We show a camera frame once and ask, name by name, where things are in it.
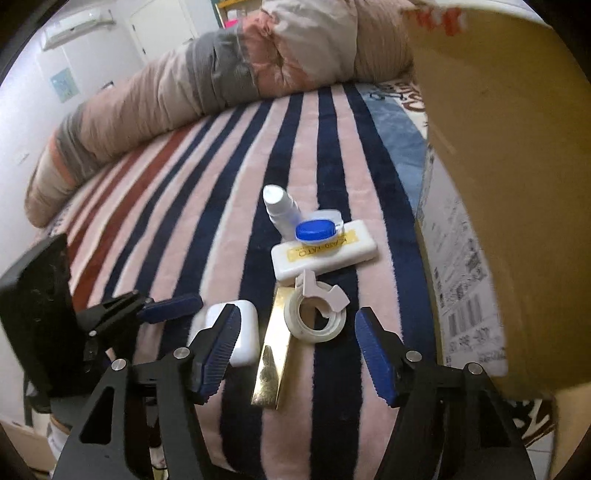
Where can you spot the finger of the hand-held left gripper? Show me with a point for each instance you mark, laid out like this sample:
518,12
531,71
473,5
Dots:
171,305

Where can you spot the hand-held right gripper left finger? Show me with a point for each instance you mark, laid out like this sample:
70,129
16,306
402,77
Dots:
220,344

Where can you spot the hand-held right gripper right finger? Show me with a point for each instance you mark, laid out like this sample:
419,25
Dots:
372,347

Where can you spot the white earbuds case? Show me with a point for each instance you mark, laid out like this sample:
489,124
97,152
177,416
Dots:
240,330

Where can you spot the gold rectangular box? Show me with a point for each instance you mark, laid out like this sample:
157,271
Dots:
273,355

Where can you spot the white tape dispenser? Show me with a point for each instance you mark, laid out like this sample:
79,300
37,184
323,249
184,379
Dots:
318,310

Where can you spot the white rectangular box yellow label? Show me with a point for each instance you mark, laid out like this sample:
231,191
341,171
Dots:
323,254

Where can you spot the blue contact lens case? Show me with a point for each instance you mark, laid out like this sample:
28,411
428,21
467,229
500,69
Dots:
316,230

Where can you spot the small white bottle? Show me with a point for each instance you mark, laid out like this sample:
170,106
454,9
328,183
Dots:
279,205

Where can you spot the cardboard box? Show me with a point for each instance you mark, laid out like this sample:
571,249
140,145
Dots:
503,194

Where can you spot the striped blanket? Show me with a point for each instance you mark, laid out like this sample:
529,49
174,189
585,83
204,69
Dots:
240,194

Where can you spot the light blue printed blanket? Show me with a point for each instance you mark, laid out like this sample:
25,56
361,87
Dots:
399,129

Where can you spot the pink grey rolled quilt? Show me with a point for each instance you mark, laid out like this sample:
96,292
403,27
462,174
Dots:
221,78

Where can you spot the white door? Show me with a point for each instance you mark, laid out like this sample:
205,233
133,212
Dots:
161,27

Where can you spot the air conditioner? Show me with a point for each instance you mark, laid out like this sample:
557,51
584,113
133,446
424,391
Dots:
76,24

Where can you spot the blue wall poster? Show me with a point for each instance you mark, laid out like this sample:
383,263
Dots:
63,84

